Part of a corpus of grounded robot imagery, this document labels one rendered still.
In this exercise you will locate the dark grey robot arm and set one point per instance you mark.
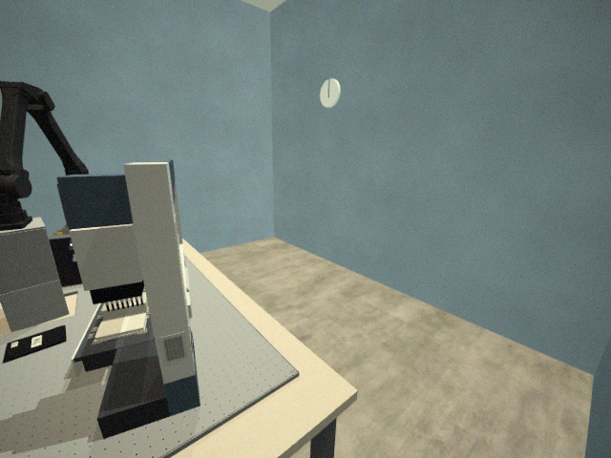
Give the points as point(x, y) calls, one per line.
point(15, 184)

